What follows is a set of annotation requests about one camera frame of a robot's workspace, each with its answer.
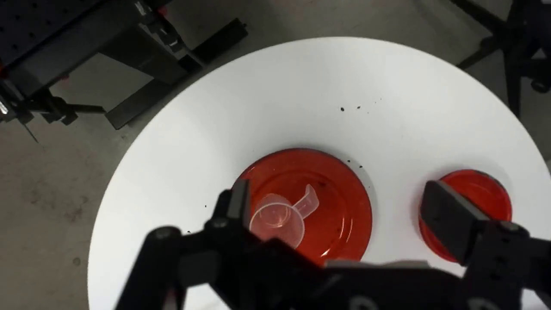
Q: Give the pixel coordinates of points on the small red bowl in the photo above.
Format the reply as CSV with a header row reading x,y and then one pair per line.
x,y
485,191

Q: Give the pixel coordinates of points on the black office chair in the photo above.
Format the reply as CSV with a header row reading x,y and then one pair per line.
x,y
519,39

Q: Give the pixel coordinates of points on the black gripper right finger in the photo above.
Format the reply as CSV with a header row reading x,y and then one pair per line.
x,y
454,223

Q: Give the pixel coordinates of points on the large red plate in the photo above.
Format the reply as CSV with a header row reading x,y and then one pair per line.
x,y
338,194

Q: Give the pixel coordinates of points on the black robot desk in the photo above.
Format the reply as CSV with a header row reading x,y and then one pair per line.
x,y
52,39

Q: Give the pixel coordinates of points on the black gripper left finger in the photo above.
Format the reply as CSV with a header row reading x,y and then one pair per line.
x,y
235,206

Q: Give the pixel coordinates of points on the clear plastic measuring cup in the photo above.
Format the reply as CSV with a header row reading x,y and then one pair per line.
x,y
278,217

